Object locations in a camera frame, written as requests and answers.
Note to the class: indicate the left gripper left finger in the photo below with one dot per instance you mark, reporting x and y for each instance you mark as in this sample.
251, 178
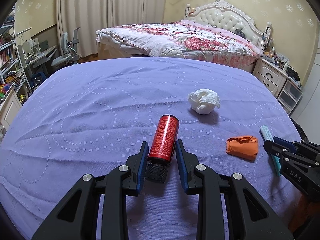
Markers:
76, 214

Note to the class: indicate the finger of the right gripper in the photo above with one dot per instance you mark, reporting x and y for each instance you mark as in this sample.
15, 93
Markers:
285, 144
281, 152

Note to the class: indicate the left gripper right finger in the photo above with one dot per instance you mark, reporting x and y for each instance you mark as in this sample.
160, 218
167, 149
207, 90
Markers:
229, 206

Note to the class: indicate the teal white tube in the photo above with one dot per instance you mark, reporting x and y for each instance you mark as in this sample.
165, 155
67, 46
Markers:
266, 134

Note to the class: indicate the orange paper packet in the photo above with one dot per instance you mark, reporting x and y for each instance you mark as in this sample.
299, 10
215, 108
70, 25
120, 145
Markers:
245, 147

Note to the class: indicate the white tissue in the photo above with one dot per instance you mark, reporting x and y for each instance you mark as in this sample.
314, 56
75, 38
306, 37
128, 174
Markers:
204, 101

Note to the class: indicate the red cylindrical bottle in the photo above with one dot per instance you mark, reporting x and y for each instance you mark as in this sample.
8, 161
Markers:
162, 149

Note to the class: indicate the black lined trash bin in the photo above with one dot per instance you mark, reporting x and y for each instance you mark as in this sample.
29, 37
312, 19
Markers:
301, 132

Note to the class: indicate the white wardrobe door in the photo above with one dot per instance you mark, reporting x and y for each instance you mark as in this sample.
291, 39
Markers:
306, 114

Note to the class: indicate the plastic drawer unit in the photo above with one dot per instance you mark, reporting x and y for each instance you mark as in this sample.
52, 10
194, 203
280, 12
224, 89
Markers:
290, 95

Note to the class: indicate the white nightstand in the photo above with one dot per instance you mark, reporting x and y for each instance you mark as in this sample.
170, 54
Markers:
271, 76

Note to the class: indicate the nightstand clutter items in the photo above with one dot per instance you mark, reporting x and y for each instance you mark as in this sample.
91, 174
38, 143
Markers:
275, 57

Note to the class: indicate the purple table cloth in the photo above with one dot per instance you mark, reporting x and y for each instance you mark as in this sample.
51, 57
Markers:
90, 117

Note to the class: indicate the floral covered bed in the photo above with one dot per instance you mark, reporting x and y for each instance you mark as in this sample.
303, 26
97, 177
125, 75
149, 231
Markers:
182, 39

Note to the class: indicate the white tufted headboard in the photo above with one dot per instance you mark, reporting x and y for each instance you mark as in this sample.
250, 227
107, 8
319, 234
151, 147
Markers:
223, 15

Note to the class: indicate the white desk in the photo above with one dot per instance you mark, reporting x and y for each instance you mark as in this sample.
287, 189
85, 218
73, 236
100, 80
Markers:
37, 63

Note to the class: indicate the bookshelf with books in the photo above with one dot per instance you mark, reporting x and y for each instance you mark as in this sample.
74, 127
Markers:
12, 71

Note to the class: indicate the grey desk chair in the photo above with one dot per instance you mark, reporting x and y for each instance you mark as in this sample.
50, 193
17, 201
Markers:
69, 50

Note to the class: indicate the beige curtains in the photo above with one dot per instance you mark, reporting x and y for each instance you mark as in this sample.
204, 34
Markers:
92, 15

